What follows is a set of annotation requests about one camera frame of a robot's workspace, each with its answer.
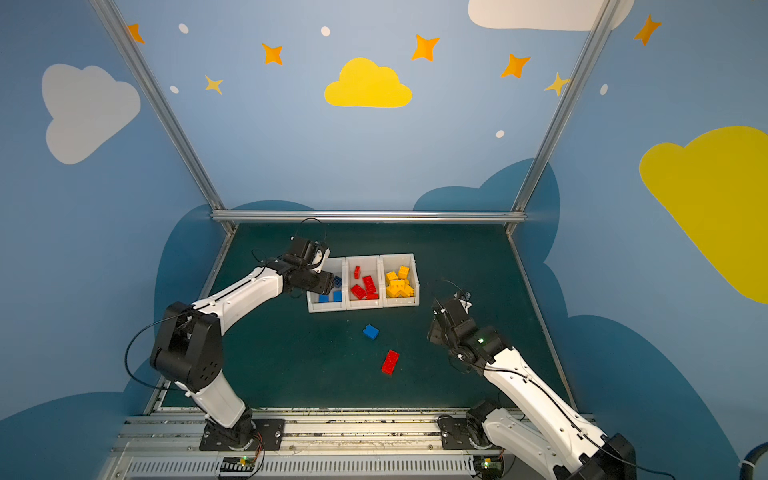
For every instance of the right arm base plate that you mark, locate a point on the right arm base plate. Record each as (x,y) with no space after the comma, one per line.
(462,434)

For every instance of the middle white bin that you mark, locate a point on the middle white bin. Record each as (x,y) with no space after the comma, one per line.
(369,266)

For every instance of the right circuit board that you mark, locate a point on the right circuit board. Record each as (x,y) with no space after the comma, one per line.
(488,467)

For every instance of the aluminium frame post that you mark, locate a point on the aluminium frame post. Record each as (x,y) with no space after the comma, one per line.
(585,63)
(114,24)

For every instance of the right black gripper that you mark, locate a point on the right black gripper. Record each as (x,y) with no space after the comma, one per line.
(442,324)

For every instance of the right white bin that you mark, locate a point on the right white bin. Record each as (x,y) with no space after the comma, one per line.
(392,262)

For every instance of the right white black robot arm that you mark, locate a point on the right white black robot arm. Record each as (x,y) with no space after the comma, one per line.
(550,437)

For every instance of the aluminium frame back bar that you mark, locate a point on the aluminium frame back bar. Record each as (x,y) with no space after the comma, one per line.
(426,217)

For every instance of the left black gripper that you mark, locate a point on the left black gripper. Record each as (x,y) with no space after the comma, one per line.
(324,281)

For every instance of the circuit board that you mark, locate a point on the circuit board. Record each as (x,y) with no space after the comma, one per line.
(488,467)
(244,467)

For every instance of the aluminium rail front base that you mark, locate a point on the aluminium rail front base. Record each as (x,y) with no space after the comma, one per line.
(346,443)

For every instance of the white bin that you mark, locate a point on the white bin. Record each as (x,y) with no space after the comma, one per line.
(337,267)
(369,266)
(392,262)

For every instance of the left circuit board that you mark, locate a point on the left circuit board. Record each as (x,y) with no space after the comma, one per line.
(244,467)

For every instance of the aluminium frame left post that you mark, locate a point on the aluminium frame left post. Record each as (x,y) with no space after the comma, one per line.
(114,24)

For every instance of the black hose corner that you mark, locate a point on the black hose corner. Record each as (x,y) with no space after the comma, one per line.
(748,464)

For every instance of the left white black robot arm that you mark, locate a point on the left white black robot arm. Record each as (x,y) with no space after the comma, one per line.
(188,347)

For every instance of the long red brick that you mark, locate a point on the long red brick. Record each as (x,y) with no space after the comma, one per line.
(390,362)
(369,285)

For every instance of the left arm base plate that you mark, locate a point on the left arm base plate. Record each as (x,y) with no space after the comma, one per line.
(245,436)

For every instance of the aluminium frame right post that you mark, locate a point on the aluminium frame right post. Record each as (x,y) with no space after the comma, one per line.
(585,63)

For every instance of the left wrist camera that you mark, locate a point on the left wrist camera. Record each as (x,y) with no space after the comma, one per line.
(321,257)

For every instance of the left white bin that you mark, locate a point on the left white bin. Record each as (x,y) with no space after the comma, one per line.
(337,267)

